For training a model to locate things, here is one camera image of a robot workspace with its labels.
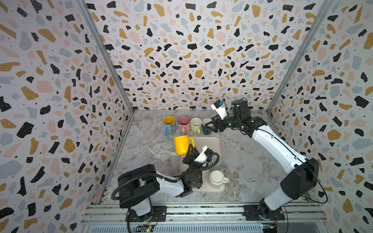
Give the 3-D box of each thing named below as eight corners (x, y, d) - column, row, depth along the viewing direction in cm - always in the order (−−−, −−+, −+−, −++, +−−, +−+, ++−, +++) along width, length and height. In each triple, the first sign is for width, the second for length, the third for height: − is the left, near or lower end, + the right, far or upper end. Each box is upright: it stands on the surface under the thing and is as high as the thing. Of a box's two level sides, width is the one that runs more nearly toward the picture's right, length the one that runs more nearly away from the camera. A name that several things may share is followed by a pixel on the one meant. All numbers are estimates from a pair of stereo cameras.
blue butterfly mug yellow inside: (164, 135, 107) (161, 125, 98) (166, 126, 113) (163, 115, 104) (175, 135, 108) (174, 125, 99) (176, 126, 113) (175, 115, 104)
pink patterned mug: (178, 139, 106) (176, 129, 97) (179, 126, 114) (178, 115, 105) (189, 139, 106) (189, 129, 97) (190, 126, 114) (190, 115, 105)
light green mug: (189, 136, 107) (188, 127, 99) (192, 126, 113) (192, 116, 105) (199, 138, 106) (199, 129, 98) (201, 127, 112) (202, 118, 104)
